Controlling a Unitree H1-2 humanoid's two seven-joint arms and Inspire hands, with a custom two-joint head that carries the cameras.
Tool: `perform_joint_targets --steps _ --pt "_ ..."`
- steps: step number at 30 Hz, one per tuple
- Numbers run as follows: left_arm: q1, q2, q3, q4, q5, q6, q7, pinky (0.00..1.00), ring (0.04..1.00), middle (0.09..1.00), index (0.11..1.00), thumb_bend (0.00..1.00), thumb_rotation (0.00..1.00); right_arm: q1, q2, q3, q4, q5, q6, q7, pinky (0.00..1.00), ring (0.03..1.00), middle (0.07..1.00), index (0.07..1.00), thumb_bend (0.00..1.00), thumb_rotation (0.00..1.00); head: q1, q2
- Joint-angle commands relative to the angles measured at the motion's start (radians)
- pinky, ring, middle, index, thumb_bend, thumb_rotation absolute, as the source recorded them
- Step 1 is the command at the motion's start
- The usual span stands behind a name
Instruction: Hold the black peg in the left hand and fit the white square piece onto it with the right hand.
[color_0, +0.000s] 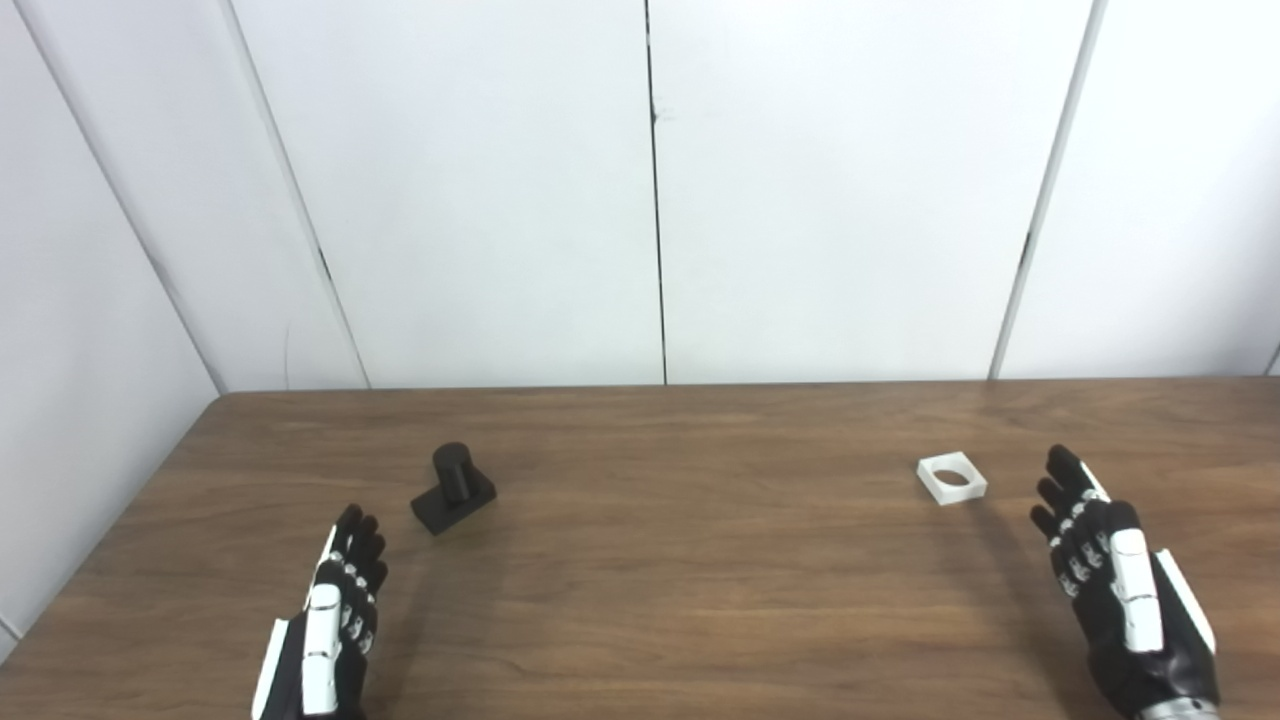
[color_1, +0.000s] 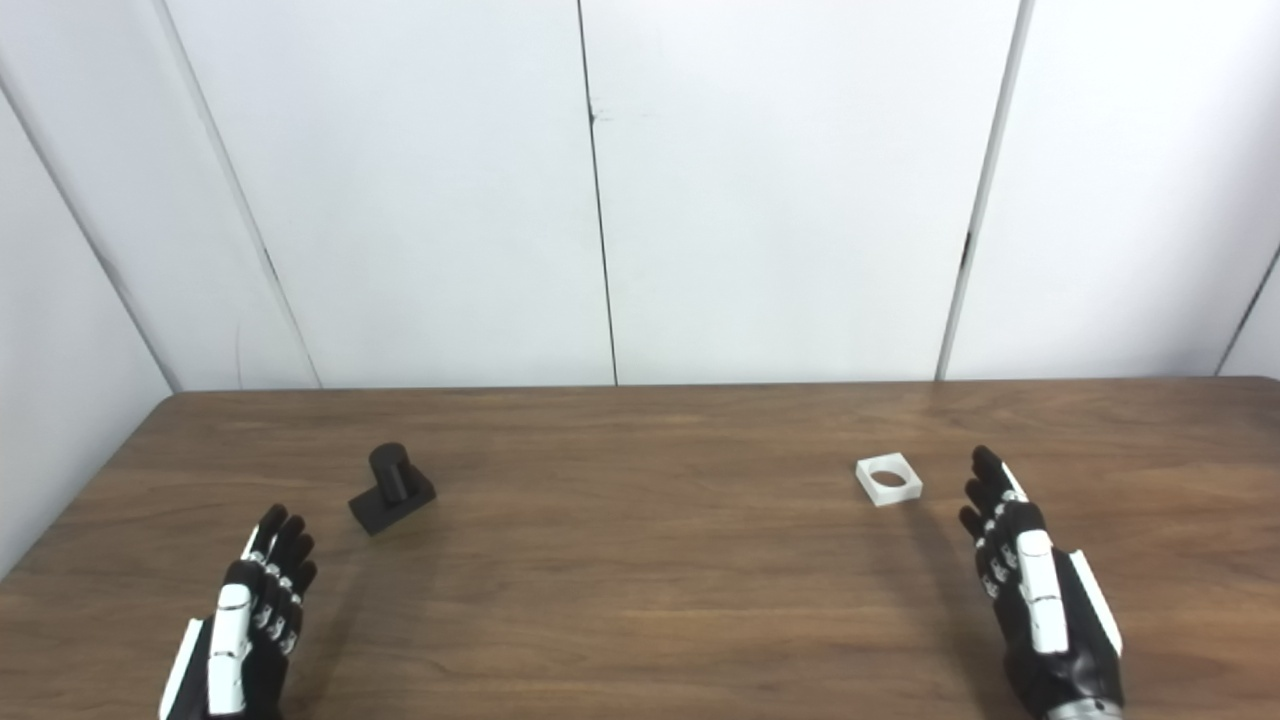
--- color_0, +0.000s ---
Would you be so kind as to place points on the black peg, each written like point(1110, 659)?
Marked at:
point(455, 480)

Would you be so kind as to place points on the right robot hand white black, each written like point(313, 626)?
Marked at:
point(1135, 590)

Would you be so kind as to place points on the white square piece with hole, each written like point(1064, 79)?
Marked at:
point(932, 482)

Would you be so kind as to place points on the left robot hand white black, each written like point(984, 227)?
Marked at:
point(322, 640)

